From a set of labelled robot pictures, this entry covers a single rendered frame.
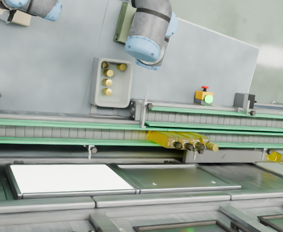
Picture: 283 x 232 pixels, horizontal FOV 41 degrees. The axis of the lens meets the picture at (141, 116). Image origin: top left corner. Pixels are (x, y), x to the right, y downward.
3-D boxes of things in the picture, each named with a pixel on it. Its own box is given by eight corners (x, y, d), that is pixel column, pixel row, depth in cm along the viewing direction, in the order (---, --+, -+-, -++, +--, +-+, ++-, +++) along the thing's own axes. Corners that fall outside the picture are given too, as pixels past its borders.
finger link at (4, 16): (-6, 19, 155) (-2, 4, 148) (9, 23, 158) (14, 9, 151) (-7, 25, 154) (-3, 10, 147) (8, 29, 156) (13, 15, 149)
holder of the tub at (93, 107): (87, 113, 185) (92, 116, 178) (93, 57, 181) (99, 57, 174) (120, 115, 192) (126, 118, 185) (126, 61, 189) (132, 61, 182)
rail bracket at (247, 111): (233, 111, 207) (250, 115, 195) (236, 98, 206) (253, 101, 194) (239, 112, 208) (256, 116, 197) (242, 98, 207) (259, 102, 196)
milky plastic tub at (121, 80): (88, 103, 184) (94, 106, 176) (93, 56, 181) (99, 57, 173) (121, 105, 191) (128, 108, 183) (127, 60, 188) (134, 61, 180)
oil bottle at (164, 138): (146, 138, 186) (168, 149, 167) (148, 127, 185) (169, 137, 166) (156, 138, 189) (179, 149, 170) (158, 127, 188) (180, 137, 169)
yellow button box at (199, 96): (193, 102, 209) (201, 104, 203) (195, 89, 208) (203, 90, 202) (203, 103, 213) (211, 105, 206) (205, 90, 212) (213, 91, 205)
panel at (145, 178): (4, 171, 150) (16, 203, 120) (5, 163, 150) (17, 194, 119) (195, 168, 189) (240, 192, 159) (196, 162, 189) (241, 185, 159)
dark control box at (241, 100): (232, 106, 221) (242, 107, 214) (235, 92, 220) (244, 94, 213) (244, 106, 225) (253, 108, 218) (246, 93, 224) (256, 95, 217)
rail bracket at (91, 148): (79, 154, 173) (88, 163, 161) (81, 140, 172) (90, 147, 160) (88, 154, 175) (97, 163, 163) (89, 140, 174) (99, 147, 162)
